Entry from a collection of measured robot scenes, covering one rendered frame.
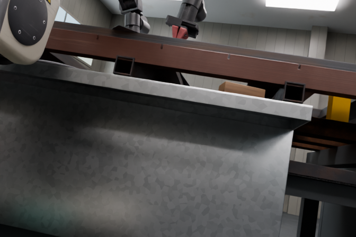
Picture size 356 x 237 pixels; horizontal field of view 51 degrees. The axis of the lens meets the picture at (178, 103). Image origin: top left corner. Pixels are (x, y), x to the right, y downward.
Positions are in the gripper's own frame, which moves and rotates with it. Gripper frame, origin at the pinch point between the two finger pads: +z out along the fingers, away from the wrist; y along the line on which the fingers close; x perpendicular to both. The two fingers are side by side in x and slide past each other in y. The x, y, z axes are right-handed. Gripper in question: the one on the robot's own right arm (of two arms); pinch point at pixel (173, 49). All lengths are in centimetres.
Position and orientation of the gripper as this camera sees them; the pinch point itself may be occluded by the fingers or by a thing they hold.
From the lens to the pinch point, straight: 117.3
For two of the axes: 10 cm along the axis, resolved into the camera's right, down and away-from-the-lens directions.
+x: -1.2, -1.9, -9.7
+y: -9.3, -3.2, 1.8
